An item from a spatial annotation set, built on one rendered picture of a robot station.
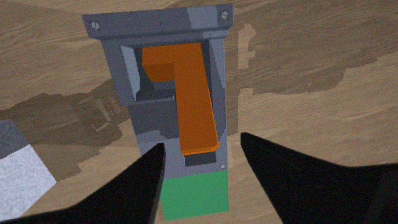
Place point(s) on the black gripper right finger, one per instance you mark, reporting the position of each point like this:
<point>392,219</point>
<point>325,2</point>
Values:
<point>305,189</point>

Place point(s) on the orange l-shaped part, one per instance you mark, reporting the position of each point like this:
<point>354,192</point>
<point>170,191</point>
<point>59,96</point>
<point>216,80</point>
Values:
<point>184,64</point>

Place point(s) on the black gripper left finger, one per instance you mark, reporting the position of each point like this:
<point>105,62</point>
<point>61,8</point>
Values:
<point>131,197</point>

